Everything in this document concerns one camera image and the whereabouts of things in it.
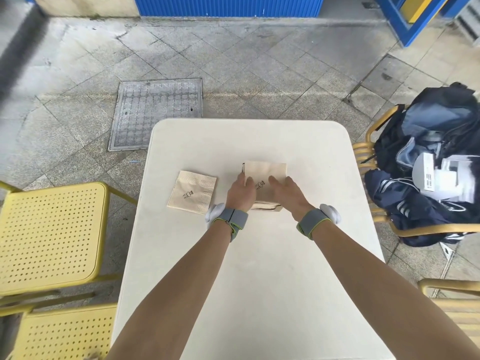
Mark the person's left hand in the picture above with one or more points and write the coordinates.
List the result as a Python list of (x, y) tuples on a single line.
[(240, 194)]

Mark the yellow perforated metal chair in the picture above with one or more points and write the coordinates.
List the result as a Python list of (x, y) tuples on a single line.
[(63, 333), (48, 236)]

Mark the dark navy backpack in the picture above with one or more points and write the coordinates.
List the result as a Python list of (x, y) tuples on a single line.
[(442, 116)]

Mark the yellow slatted armchair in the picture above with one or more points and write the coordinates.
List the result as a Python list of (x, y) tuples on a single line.
[(365, 149), (457, 303)]

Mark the stack of beige napkins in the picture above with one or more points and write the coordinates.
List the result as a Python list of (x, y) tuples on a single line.
[(264, 172)]

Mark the navy jacket with white stripes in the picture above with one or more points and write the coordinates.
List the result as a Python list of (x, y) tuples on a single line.
[(397, 206)]

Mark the person's right hand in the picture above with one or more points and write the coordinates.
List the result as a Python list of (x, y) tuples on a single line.
[(292, 198)]

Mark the person's right thumb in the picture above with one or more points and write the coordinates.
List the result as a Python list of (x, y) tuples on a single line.
[(273, 181)]

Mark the white wrist tracker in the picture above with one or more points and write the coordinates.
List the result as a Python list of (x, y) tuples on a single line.
[(214, 214), (332, 212)]

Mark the grey metal manhole cover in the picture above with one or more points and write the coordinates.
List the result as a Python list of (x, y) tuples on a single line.
[(155, 113)]

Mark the blue corrugated shutter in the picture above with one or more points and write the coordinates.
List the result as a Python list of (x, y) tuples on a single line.
[(228, 5)]

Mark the grey wrist band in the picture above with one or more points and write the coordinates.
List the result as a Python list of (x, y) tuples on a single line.
[(235, 220), (312, 223)]

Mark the yellow door panel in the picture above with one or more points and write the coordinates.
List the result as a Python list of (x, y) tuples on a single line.
[(418, 7)]

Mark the person's right forearm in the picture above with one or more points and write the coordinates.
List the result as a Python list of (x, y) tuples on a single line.
[(375, 292)]

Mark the white cardboard box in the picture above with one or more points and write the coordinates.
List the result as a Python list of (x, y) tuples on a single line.
[(427, 172)]

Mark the person's left thumb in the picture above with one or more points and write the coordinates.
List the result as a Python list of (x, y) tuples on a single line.
[(251, 182)]

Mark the blue door frame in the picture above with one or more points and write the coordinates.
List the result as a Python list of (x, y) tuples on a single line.
[(405, 31)]

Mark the single beige paper napkin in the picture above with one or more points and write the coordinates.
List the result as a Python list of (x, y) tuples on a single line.
[(192, 196)]

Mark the person's left forearm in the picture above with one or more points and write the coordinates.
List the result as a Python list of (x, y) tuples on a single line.
[(176, 292)]

